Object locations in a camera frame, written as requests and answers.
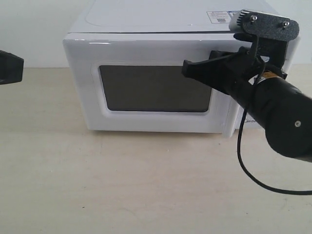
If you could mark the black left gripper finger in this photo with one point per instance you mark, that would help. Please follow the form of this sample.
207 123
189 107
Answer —
11 68

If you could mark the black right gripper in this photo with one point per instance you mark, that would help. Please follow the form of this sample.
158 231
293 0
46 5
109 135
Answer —
230 73

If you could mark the white microwave door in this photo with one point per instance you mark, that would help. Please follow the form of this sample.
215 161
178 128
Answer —
134 83

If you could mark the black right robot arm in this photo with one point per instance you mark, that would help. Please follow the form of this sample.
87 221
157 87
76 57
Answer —
279 107

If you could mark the white printed paper sheet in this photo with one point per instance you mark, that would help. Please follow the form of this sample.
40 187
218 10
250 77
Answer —
221 16

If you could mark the white microwave oven body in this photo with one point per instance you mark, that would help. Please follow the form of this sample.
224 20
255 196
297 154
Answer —
168 17

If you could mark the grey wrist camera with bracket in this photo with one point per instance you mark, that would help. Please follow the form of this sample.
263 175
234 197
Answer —
272 33

